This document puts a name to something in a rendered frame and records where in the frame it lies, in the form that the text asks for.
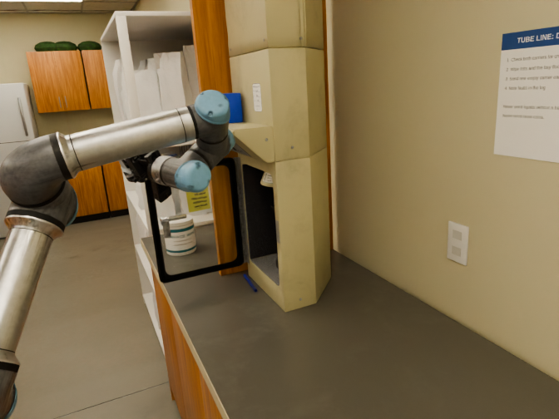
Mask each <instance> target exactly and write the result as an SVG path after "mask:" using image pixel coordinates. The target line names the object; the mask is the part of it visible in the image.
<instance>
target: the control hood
mask: <svg viewBox="0 0 559 419"><path fill-rule="evenodd" d="M229 130H230V131H231V132H232V134H233V135H234V138H235V143H236V144H237V145H238V146H239V147H241V148H242V149H243V150H244V151H245V152H247V153H248V154H249V155H250V156H251V158H254V159H257V160H261V161H263V162H265V163H272V162H274V161H275V149H274V137H273V127H272V126H266V125H260V124H255V123H249V122H238V123H230V124H229ZM250 156H249V157H250Z"/></svg>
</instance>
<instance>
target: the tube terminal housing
mask: <svg viewBox="0 0 559 419"><path fill-rule="evenodd" d="M230 75H231V85H232V93H240V95H241V105H242V115H243V122H249V123H255V124H260V125H266V126H272V127H273V137H274V149H275V161H274V162H272V163H265V162H263V161H261V160H257V159H254V158H251V157H249V156H246V155H242V154H239V153H238V157H240V163H241V173H242V165H245V164H247V165H250V166H252V167H255V168H257V169H259V170H262V171H265V172H267V173H270V174H271V176H272V180H273V190H274V203H275V219H276V220H277V221H279V241H280V244H279V243H278V242H277V250H278V263H279V286H278V285H277V284H276V283H274V282H273V281H272V280H271V279H270V278H269V277H268V276H267V275H266V274H264V273H263V272H262V271H261V270H260V269H259V268H258V267H257V266H256V265H255V264H253V263H252V262H251V259H250V251H249V259H250V263H248V273H249V276H250V277H251V278H252V279H253V280H254V281H255V282H256V283H257V284H258V285H259V286H260V287H261V288H262V289H263V290H264V291H265V292H266V293H267V294H268V295H269V296H270V297H271V298H272V299H273V300H274V301H275V302H276V303H277V304H278V305H279V306H280V307H281V308H282V309H283V310H284V311H285V312H288V311H291V310H295V309H297V308H302V307H305V306H309V305H311V304H315V303H317V301H318V300H319V297H320V295H321V294H322V292H323V291H324V289H325V287H326V285H327V283H328V282H329V280H330V278H331V261H330V235H329V184H328V158H327V147H326V146H327V134H326V108H325V82H324V51H323V50H318V49H313V48H307V47H290V48H268V49H264V50H260V51H257V52H251V53H247V54H244V55H239V56H236V57H230ZM252 83H260V91H261V103H262V112H258V111H255V110H254V99H253V88H252Z"/></svg>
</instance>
